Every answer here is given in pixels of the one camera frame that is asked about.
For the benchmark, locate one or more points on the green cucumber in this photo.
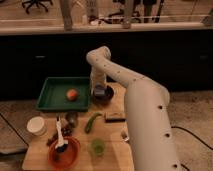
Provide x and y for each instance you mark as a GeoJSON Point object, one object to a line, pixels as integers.
{"type": "Point", "coordinates": [90, 122]}

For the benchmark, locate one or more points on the white black dish brush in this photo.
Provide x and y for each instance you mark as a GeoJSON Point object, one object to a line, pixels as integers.
{"type": "Point", "coordinates": [62, 144]}

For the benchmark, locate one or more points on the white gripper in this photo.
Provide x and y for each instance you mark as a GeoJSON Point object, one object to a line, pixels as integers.
{"type": "Point", "coordinates": [97, 77]}

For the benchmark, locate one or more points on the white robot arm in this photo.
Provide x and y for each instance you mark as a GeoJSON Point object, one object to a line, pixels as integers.
{"type": "Point", "coordinates": [145, 106]}

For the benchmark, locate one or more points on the green plastic tray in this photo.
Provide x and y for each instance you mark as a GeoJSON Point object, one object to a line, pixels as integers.
{"type": "Point", "coordinates": [53, 94]}

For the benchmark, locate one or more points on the metal fork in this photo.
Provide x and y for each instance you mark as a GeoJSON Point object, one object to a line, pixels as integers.
{"type": "Point", "coordinates": [125, 137]}

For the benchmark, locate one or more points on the purple bowl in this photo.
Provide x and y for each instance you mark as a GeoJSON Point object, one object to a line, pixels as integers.
{"type": "Point", "coordinates": [102, 95]}

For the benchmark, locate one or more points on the dark metal cup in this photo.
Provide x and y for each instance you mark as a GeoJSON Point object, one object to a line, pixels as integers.
{"type": "Point", "coordinates": [72, 118]}

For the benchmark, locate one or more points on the office chair base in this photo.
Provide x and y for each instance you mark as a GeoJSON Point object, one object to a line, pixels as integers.
{"type": "Point", "coordinates": [29, 3]}

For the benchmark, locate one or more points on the white cup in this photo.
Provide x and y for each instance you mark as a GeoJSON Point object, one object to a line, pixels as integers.
{"type": "Point", "coordinates": [36, 126]}

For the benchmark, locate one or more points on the small green cup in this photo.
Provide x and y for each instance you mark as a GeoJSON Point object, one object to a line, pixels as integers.
{"type": "Point", "coordinates": [97, 147]}

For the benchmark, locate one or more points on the orange fruit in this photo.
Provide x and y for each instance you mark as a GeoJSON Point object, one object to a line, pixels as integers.
{"type": "Point", "coordinates": [71, 94]}

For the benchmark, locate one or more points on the orange bowl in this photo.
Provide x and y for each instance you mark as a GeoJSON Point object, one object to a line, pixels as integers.
{"type": "Point", "coordinates": [67, 159]}

